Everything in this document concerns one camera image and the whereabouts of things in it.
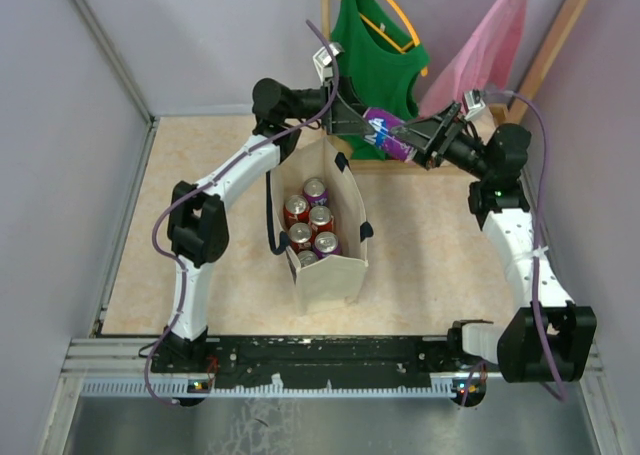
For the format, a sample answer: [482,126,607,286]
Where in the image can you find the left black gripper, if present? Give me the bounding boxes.
[285,76,384,136]

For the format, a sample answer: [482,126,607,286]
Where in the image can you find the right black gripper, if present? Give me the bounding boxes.
[389,101,492,181]

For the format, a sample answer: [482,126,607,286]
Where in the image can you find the purple Fanta can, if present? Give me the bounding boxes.
[313,231,342,259]
[297,250,319,268]
[363,107,416,163]
[302,177,329,207]

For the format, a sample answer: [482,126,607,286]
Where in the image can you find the red Coke can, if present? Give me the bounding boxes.
[288,222,313,253]
[309,205,334,236]
[283,194,310,228]

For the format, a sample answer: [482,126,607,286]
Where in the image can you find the beige canvas tote bag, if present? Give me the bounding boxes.
[266,140,373,314]

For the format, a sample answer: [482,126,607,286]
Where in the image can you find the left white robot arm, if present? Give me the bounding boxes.
[162,76,365,372]

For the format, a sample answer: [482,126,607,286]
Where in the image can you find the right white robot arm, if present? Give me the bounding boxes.
[389,103,597,383]

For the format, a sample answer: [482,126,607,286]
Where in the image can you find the green tank top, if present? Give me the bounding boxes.
[329,0,431,161]

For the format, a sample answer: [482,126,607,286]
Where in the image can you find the pink shirt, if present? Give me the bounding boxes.
[419,0,528,117]

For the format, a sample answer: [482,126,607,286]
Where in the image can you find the yellow clothes hanger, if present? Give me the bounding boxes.
[331,0,430,77]

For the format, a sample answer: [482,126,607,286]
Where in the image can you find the wooden clothes rack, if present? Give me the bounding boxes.
[321,0,589,175]

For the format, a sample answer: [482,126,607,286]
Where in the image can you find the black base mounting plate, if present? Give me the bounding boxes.
[151,335,479,389]

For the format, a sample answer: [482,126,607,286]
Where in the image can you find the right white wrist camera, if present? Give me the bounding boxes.
[462,89,487,122]

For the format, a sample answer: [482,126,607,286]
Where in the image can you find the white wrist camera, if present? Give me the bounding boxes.
[312,42,344,82]
[462,89,487,122]

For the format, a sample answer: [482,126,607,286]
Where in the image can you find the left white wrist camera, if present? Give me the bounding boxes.
[312,42,344,82]

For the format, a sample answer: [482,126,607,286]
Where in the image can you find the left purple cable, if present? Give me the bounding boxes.
[142,19,341,408]

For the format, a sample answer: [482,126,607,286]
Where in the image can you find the aluminium frame rail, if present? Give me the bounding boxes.
[59,335,606,399]

